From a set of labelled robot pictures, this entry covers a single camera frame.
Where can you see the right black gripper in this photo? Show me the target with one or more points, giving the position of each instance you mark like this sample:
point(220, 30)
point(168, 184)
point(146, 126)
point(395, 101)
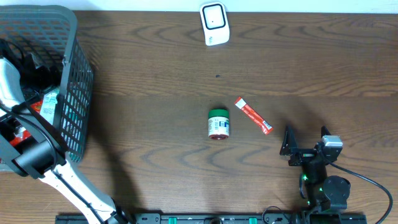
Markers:
point(303, 154)

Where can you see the red instant coffee stick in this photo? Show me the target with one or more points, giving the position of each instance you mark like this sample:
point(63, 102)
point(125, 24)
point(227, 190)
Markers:
point(253, 115)

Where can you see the green lid jar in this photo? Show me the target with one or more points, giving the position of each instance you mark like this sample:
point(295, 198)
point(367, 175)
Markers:
point(218, 124)

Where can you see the pale green wipes pack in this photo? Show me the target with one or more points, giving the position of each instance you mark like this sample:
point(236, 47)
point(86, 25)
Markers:
point(49, 103)

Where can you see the red snack bag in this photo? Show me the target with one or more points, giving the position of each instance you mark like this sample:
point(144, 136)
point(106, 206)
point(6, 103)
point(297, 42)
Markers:
point(21, 134)

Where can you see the green 3M gloves package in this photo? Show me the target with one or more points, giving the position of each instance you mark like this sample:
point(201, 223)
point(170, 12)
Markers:
point(73, 120)

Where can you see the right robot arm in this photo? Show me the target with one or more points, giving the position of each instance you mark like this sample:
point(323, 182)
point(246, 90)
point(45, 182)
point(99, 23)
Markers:
point(326, 195)

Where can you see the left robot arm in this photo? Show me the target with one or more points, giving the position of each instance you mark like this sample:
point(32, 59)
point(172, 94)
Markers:
point(44, 156)

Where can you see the white barcode scanner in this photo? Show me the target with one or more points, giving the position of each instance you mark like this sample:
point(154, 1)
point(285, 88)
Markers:
point(215, 23)

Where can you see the grey plastic mesh basket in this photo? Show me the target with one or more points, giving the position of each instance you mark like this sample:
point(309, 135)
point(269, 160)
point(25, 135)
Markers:
point(49, 34)

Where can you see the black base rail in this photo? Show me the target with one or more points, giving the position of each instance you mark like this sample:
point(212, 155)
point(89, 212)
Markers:
point(155, 218)

